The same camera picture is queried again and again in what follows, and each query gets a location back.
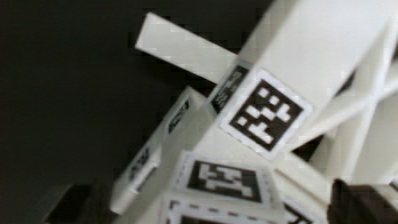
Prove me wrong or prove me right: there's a white workspace border frame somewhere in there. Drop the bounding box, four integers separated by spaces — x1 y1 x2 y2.
135 13 236 83

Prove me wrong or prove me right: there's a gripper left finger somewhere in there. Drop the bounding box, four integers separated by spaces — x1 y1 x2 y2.
41 180 114 224

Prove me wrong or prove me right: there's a white cube leg block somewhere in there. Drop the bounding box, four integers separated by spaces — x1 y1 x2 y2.
158 152 284 224

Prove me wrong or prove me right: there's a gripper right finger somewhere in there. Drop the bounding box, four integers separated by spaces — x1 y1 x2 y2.
327 179 398 224

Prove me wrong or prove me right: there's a white chair back frame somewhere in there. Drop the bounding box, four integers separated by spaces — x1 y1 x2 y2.
158 0 398 224

